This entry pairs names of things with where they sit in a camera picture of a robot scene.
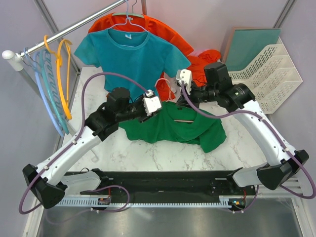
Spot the pink cloth in basket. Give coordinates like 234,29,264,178
190,49,204,57

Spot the mint green hanger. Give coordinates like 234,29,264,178
112,0,144,18

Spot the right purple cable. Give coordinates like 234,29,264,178
180,81,315,214

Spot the teal t-shirt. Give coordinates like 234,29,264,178
74,29,190,99

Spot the green t-shirt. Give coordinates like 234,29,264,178
119,102,227,153

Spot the white file organizer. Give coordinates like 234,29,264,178
229,39,303,114

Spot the light blue plastic hanger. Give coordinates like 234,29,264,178
31,52,64,137

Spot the teal board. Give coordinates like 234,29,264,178
222,27,281,71

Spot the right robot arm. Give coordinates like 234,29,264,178
176,62,309,195

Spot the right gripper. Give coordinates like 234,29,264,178
177,79,219,111

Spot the teal plastic hanger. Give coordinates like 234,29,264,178
39,49,69,134

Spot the orange hanging t-shirt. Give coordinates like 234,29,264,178
88,14,193,101

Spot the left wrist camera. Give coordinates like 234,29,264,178
143,90,162,116

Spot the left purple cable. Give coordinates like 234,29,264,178
18,72,155,215

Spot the purple cable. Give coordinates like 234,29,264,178
18,72,155,215
180,81,315,214

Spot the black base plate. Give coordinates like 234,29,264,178
95,170,256,202

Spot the orange cloth in basket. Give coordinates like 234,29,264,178
187,49,221,86

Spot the pink wire hanger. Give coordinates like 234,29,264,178
154,78,196,123

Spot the orange plastic hanger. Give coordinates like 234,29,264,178
43,35,74,120

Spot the white cable duct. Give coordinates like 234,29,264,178
56,195,245,208

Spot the blue wire hanger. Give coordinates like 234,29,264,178
107,0,149,33

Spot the metal clothes rail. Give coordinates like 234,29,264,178
2,0,125,72

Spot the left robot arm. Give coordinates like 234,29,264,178
22,87,162,209

